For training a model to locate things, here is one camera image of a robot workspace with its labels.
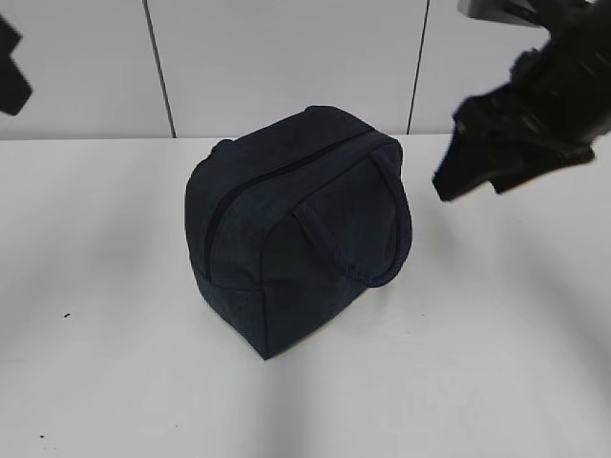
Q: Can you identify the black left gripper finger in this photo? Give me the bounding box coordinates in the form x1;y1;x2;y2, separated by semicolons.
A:
0;16;32;116

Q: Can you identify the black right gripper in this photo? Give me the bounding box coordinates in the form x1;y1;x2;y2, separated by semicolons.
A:
432;28;610;201

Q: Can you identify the navy insulated lunch bag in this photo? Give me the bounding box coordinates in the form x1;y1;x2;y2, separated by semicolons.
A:
184;106;412;360

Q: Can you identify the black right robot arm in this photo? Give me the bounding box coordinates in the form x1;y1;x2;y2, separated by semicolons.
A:
432;1;610;201

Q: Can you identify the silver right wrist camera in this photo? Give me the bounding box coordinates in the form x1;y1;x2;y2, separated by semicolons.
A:
457;0;543;27

